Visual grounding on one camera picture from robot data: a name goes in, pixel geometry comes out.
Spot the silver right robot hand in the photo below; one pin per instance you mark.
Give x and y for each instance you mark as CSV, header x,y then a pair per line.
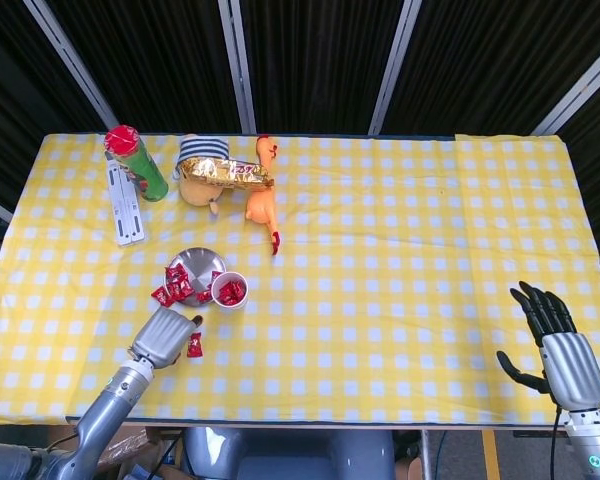
x,y
570,370

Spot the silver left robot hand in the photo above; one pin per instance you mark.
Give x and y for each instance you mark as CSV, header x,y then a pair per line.
x,y
162,337

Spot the red candy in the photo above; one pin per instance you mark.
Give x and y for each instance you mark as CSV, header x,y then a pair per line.
x,y
161,296
203,296
238,289
176,273
195,345
216,275
234,299
182,288
225,295

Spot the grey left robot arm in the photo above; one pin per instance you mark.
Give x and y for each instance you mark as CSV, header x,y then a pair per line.
x,y
105,410

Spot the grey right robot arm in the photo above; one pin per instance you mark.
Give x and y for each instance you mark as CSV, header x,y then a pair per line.
x,y
595,450

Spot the white paper cup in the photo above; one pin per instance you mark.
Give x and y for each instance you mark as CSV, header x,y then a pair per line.
x,y
232,276

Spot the round metal plate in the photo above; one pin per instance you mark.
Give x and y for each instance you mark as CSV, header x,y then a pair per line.
x,y
197,262

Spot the brown cardboard box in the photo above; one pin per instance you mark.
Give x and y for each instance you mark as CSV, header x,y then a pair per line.
x,y
127,445

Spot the yellow plush toy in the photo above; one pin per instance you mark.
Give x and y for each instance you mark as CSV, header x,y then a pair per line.
x,y
197,192

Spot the orange rubber chicken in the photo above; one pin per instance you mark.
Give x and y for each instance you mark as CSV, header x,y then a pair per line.
x,y
262,205

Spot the green Pringles can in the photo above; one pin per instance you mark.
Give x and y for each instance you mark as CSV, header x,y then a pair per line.
x,y
142,172

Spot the metal table leg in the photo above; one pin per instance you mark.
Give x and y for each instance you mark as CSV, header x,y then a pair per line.
x,y
426,455

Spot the grey robot torso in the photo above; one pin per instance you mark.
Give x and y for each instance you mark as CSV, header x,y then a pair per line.
x,y
290,455

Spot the gold biscuit package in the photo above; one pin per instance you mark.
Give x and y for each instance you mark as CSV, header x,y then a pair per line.
x,y
220,172

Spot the yellow checked tablecloth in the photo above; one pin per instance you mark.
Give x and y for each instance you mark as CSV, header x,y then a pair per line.
x,y
380,300

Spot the black pleated curtain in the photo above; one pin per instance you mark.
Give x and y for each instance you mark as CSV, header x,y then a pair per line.
x,y
320,60

